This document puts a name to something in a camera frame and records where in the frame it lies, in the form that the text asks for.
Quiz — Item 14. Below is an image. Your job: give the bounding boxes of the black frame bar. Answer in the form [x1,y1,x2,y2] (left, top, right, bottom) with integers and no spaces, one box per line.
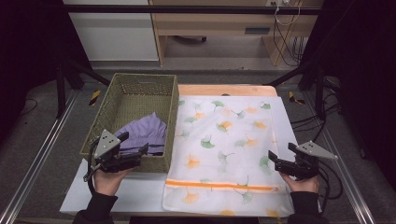
[64,4,323,15]

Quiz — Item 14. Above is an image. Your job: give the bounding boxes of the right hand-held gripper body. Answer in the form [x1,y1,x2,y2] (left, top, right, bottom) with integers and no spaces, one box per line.
[292,140,339,181]

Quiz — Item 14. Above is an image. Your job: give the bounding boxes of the wooden desk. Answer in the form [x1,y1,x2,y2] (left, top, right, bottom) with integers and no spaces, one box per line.
[148,0,325,67]

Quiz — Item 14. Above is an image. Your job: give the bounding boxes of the black floor cables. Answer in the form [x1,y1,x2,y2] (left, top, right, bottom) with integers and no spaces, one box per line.
[290,77,342,144]

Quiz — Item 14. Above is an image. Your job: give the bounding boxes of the person's left hand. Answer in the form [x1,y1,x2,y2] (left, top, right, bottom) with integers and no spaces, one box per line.
[92,167,134,197]

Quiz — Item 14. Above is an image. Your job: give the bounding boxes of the white leaf-print mesh laundry bag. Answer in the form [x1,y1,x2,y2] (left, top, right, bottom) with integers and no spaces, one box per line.
[162,94,295,217]

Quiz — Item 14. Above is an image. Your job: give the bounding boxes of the purple garment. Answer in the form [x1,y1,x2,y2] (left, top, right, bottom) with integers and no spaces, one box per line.
[114,112,168,157]

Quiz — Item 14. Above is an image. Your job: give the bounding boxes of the aluminium floor rail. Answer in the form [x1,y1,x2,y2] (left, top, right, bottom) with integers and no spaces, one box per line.
[0,90,79,224]
[303,90,376,224]

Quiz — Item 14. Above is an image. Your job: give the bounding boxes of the black metal stand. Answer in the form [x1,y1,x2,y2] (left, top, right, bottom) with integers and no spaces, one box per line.
[55,59,112,119]
[267,60,328,122]

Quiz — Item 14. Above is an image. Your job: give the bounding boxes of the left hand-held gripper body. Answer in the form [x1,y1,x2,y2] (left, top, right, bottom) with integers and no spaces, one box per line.
[92,129,138,174]

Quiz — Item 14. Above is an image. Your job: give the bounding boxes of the white cabinet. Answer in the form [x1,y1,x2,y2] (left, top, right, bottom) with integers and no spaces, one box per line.
[62,0,160,62]

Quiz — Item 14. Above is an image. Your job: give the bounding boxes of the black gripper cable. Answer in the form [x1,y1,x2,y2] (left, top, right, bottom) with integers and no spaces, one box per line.
[317,161,344,214]
[82,139,102,196]

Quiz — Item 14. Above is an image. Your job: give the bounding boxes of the white table cover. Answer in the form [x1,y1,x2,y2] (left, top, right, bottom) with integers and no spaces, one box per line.
[59,94,321,217]

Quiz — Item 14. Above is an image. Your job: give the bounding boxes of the black curtain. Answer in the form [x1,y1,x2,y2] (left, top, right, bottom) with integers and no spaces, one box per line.
[0,0,92,141]
[301,0,396,188]

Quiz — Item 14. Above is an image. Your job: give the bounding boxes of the white cable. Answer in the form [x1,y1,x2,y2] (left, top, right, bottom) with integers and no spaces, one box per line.
[274,0,302,27]

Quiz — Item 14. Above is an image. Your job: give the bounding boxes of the person's right hand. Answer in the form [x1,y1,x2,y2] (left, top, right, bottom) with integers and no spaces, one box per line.
[279,172,320,194]

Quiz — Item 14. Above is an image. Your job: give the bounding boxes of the green woven basket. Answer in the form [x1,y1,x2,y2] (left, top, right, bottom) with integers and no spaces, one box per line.
[78,73,180,174]

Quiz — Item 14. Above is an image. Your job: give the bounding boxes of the bundle of black cables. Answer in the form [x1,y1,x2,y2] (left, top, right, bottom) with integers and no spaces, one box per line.
[273,12,305,67]

